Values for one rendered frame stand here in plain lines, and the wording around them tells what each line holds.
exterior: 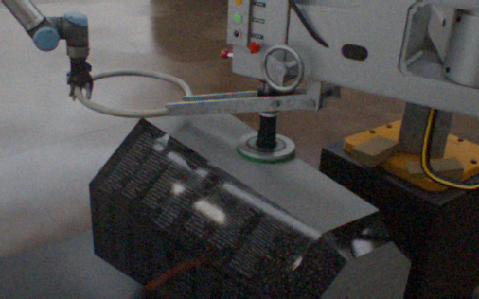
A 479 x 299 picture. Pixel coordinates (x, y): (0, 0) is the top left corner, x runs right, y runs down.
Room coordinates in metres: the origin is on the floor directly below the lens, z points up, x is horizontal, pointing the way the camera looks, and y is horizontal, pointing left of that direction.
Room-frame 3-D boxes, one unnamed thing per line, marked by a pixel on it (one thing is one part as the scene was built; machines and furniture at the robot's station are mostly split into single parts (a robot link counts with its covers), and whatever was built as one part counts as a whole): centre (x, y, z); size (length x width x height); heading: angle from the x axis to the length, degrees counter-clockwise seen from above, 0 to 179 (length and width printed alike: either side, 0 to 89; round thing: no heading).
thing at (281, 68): (1.67, -0.13, 1.23); 0.15 x 0.10 x 0.15; 59
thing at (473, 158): (2.13, -0.76, 0.76); 0.49 x 0.49 x 0.05; 40
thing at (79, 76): (2.14, 0.69, 1.03); 0.09 x 0.08 x 0.12; 179
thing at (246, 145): (1.84, -0.09, 0.88); 0.21 x 0.21 x 0.01
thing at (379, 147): (2.01, -0.54, 0.81); 0.20 x 0.10 x 0.05; 138
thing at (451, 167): (1.90, -0.74, 0.80); 0.20 x 0.10 x 0.05; 89
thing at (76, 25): (2.14, 0.68, 1.20); 0.10 x 0.09 x 0.12; 111
